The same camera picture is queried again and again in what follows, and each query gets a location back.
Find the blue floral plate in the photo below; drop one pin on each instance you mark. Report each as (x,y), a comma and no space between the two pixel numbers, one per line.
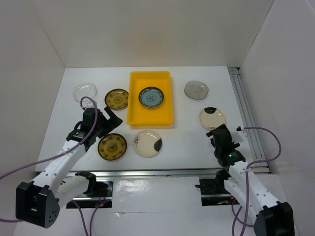
(151,97)

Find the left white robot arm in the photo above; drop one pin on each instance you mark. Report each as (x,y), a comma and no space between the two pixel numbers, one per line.
(39,201)

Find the clear plastic plate left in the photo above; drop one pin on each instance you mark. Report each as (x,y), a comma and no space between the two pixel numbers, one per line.
(82,90)

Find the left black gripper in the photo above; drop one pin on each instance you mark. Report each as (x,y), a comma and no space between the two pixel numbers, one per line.
(111,123)

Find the clear grey plastic plate right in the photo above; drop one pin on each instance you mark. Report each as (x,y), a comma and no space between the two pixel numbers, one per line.
(196,90)

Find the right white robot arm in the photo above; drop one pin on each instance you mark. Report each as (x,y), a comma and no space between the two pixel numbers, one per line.
(270,216)

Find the yellow patterned plate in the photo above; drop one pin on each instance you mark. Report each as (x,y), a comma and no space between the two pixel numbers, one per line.
(116,99)
(112,147)

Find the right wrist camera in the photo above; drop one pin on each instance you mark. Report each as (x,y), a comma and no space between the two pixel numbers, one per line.
(239,135)

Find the aluminium rail right side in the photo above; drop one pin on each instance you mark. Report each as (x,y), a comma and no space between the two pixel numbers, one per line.
(246,114)

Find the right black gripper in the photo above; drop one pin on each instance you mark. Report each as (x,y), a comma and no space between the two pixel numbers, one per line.
(234,145)

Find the yellow plastic bin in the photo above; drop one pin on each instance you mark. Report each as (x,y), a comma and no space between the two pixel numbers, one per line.
(138,115)

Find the white front cover board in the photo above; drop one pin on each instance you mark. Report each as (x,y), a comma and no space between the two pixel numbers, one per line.
(152,195)

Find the cream plate black brushstroke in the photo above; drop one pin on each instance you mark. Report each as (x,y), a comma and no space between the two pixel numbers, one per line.
(211,118)
(147,143)

